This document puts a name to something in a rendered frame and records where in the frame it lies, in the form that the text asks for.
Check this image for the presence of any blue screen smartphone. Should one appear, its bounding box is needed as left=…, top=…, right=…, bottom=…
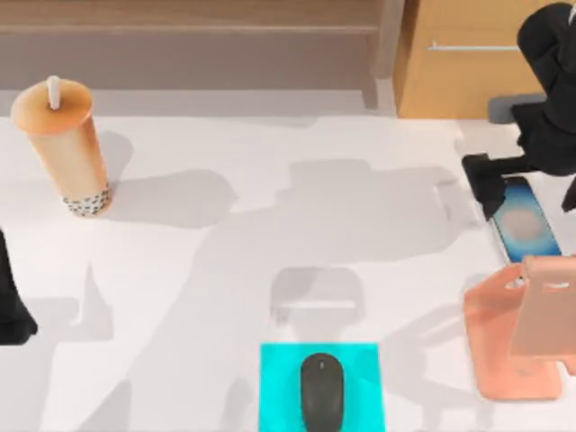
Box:
left=488, top=175, right=564, bottom=267

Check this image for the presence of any pale grey rounded box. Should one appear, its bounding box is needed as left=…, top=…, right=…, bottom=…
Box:
left=487, top=93, right=549, bottom=125

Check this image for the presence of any light wooden cupboard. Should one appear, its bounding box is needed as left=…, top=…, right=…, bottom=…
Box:
left=395, top=0, right=576, bottom=121

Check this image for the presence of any salmon phone stand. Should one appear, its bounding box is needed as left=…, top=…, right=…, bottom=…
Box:
left=463, top=255, right=576, bottom=401

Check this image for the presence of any black computer mouse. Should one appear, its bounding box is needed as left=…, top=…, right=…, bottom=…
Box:
left=300, top=353, right=347, bottom=432

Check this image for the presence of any cyan mouse pad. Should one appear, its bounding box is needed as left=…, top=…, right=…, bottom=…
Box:
left=258, top=342, right=380, bottom=432

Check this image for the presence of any brown wooden open shelf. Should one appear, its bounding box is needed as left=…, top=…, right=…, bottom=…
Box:
left=0, top=0, right=404, bottom=113

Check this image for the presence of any orange bubble tea cup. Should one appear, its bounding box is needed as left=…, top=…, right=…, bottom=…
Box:
left=9, top=75, right=113, bottom=218

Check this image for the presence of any long metal cupboard handle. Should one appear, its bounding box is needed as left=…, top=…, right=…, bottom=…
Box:
left=427, top=40, right=524, bottom=52

